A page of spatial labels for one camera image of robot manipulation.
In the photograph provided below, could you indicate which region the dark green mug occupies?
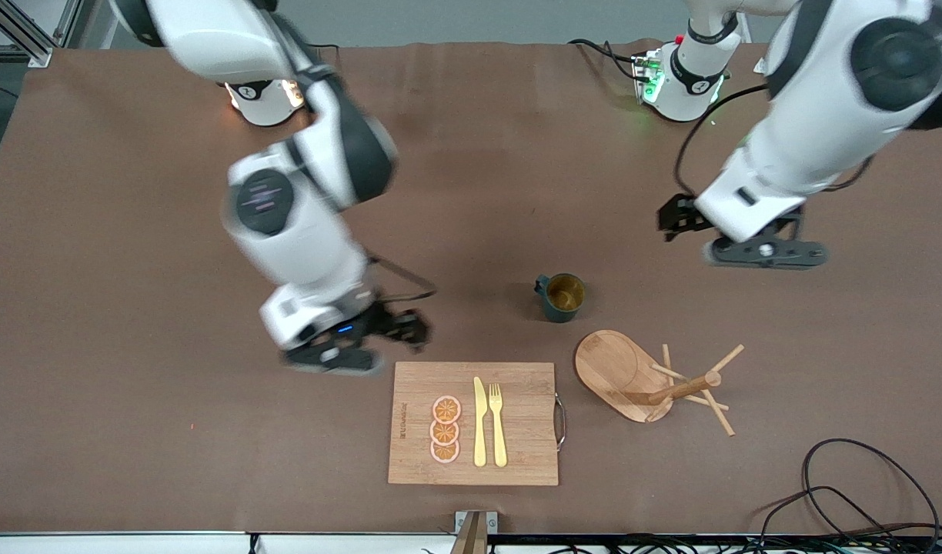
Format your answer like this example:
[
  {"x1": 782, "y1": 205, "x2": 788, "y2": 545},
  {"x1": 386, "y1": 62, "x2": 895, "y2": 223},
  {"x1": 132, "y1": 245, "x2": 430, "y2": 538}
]
[{"x1": 534, "y1": 273, "x2": 587, "y2": 323}]

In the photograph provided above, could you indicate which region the wooden mug rack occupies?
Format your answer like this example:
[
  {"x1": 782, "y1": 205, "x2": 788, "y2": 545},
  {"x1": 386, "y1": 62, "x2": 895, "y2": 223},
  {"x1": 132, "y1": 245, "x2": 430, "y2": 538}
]
[{"x1": 574, "y1": 329, "x2": 746, "y2": 438}]

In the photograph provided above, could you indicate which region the yellow plastic knife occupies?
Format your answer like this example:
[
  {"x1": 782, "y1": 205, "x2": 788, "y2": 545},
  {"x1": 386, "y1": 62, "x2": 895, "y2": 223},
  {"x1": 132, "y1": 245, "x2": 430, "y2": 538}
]
[{"x1": 473, "y1": 376, "x2": 489, "y2": 468}]

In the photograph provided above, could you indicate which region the bamboo cutting board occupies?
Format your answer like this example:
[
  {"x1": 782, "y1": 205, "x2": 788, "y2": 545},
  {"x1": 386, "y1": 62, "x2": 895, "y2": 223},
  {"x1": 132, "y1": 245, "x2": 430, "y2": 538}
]
[{"x1": 387, "y1": 362, "x2": 568, "y2": 487}]

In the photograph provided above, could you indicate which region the yellow plastic fork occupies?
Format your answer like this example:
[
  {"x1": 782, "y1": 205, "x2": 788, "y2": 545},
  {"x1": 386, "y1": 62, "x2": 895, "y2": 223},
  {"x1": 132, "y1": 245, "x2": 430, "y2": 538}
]
[{"x1": 489, "y1": 383, "x2": 509, "y2": 469}]

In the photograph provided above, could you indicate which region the brown table mat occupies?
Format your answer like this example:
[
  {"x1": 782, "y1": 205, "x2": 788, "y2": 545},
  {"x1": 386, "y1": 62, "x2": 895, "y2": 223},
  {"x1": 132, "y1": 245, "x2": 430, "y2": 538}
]
[{"x1": 0, "y1": 40, "x2": 942, "y2": 536}]

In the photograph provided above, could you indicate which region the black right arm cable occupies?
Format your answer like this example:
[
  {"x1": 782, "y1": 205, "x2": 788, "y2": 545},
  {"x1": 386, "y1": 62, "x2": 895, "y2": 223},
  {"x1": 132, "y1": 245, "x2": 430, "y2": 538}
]
[{"x1": 363, "y1": 254, "x2": 439, "y2": 303}]

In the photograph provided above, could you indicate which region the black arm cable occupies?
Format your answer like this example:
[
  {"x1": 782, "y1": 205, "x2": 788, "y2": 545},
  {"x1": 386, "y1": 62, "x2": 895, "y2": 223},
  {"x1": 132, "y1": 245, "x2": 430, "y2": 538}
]
[
  {"x1": 674, "y1": 83, "x2": 772, "y2": 198},
  {"x1": 363, "y1": 254, "x2": 439, "y2": 303}
]

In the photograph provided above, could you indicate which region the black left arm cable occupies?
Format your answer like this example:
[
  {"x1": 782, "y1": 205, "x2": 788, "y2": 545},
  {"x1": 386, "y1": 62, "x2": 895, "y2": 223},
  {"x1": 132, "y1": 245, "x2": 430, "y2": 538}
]
[{"x1": 674, "y1": 83, "x2": 772, "y2": 198}]

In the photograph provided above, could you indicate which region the black left base cable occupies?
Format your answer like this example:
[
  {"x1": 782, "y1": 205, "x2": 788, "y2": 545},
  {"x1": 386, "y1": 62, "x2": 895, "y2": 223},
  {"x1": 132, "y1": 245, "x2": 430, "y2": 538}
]
[{"x1": 568, "y1": 38, "x2": 645, "y2": 82}]

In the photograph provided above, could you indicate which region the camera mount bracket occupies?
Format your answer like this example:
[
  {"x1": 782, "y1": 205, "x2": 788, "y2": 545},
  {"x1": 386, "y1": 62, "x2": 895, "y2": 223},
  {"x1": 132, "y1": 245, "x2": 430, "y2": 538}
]
[{"x1": 449, "y1": 510, "x2": 499, "y2": 554}]

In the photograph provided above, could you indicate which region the black looped floor cable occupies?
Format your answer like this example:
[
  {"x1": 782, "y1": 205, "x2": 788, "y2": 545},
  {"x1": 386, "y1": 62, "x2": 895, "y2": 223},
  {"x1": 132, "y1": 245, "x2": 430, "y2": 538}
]
[{"x1": 802, "y1": 439, "x2": 941, "y2": 543}]

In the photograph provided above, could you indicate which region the aluminium frame post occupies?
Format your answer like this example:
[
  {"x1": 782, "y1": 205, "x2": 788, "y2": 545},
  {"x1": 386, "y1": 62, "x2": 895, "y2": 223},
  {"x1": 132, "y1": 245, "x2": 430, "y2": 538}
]
[{"x1": 0, "y1": 0, "x2": 83, "y2": 68}]

